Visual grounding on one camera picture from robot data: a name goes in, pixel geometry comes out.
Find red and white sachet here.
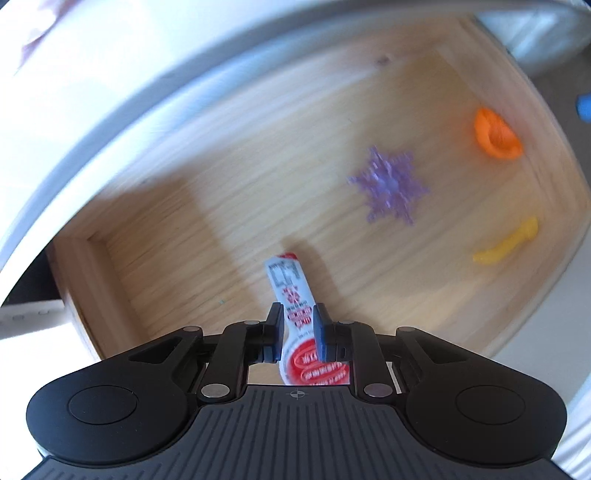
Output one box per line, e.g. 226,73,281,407
262,252,352,387

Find wooden drawer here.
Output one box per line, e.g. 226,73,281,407
46,14,583,365

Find yellow plastic toy piece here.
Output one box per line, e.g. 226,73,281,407
471,216,539,267

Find orange toy cup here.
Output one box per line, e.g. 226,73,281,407
474,107,525,161

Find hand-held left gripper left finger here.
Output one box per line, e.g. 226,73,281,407
127,301,284,404

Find purple snowflake ornament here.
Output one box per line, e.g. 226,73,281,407
347,145,430,226

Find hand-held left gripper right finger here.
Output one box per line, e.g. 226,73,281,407
312,302,477,402

